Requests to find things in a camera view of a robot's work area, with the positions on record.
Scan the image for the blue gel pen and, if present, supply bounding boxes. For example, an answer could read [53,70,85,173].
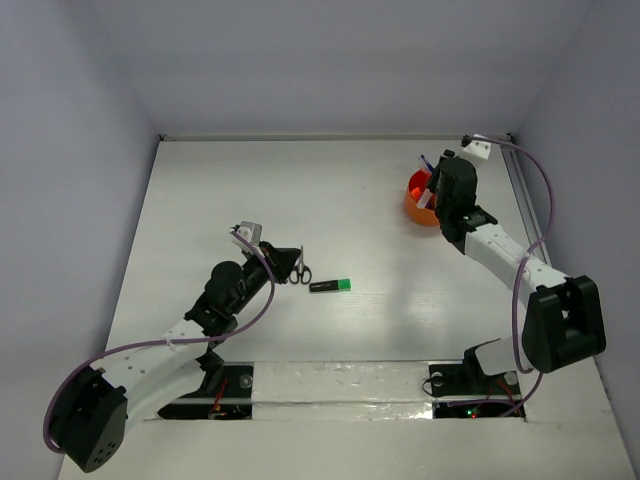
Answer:
[420,155,435,175]

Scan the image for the aluminium side rail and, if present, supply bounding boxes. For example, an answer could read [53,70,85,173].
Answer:
[498,133,581,355]

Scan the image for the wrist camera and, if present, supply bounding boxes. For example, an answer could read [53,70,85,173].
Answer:
[458,135,492,164]
[229,221,262,248]

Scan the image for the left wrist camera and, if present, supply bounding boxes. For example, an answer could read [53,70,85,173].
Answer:
[229,221,262,248]

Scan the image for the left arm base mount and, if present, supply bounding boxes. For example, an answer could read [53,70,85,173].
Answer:
[157,360,254,421]

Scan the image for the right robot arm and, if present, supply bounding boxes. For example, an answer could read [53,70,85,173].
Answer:
[427,143,607,392]

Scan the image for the orange round organizer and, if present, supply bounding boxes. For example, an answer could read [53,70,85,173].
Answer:
[404,170,439,227]

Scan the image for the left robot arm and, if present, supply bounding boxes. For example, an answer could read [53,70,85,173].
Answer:
[43,241,302,473]

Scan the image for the green cap highlighter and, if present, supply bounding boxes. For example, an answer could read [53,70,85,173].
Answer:
[308,279,351,293]

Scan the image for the black handled scissors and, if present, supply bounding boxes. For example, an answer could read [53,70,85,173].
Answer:
[289,245,313,285]

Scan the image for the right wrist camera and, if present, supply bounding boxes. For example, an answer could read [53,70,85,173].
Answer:
[458,135,492,164]

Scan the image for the yellow cap translucent highlighter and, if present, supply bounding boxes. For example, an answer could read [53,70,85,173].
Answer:
[416,189,435,209]

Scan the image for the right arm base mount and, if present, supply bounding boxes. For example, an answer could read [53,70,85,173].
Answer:
[421,346,526,420]

